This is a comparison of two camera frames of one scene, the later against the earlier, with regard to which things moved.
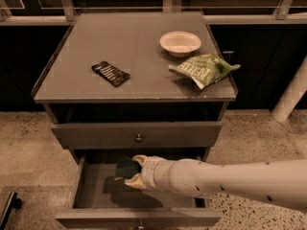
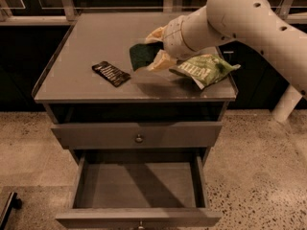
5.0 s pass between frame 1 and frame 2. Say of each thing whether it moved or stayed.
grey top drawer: stayed
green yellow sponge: moved
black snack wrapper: stayed
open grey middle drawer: stayed
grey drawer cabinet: stayed
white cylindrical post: stayed
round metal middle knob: stayed
